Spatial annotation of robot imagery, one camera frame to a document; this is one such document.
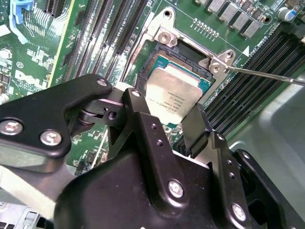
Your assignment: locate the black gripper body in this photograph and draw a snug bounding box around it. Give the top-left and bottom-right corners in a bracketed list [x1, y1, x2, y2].
[54, 150, 242, 229]

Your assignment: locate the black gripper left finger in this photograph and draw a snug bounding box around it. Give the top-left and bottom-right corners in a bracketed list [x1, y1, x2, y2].
[0, 73, 192, 210]

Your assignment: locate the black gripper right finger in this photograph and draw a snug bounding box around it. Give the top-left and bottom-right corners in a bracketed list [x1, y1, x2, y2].
[180, 102, 290, 229]

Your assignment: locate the silver CPU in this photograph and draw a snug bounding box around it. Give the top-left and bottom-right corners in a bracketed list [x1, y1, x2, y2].
[142, 55, 213, 126]

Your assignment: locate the metal wire locking lever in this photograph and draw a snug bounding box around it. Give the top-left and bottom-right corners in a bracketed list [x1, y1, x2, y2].
[224, 65, 305, 87]

